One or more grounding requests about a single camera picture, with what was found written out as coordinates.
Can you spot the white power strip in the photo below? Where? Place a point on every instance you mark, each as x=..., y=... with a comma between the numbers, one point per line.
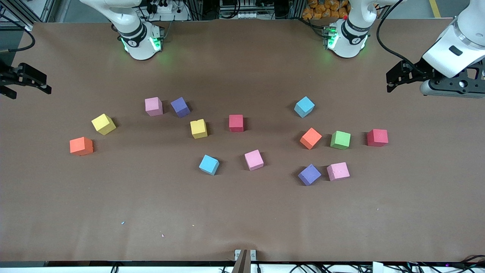
x=166, y=9

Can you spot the green foam cube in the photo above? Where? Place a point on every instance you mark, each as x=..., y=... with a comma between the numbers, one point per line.
x=340, y=140

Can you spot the bag of orange items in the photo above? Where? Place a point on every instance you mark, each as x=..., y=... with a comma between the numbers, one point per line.
x=322, y=9

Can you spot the metal clamp bracket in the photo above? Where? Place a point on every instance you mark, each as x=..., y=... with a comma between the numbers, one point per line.
x=238, y=254

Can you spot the grey equipment rack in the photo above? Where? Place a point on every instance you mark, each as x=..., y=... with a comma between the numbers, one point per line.
x=246, y=14

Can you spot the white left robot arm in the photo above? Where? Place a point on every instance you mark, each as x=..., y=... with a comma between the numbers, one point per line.
x=350, y=41

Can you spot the aluminium frame strut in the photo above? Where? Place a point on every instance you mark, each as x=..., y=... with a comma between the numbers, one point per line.
x=22, y=17

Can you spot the orange foam cube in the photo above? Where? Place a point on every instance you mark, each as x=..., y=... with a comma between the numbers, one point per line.
x=310, y=138
x=81, y=146

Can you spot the red foam cube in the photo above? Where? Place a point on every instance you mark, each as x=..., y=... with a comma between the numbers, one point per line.
x=377, y=137
x=236, y=123

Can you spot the pink foam cube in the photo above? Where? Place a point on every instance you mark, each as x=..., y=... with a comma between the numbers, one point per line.
x=153, y=106
x=338, y=171
x=254, y=160

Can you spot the blue foam cube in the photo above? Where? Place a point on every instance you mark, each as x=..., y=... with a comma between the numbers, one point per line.
x=304, y=107
x=209, y=165

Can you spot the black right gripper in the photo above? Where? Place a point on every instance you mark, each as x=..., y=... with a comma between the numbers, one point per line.
x=8, y=77

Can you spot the yellow foam cube with notch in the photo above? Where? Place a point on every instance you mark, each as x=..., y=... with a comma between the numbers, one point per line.
x=198, y=129

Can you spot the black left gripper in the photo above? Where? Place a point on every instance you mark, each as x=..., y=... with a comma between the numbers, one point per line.
x=418, y=70

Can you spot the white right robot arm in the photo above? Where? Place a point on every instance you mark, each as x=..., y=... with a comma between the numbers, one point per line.
x=138, y=47

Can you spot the white plug box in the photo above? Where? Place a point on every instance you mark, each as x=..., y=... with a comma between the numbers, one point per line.
x=377, y=268

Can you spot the purple foam cube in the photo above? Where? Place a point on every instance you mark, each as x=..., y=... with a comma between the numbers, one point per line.
x=180, y=107
x=309, y=174

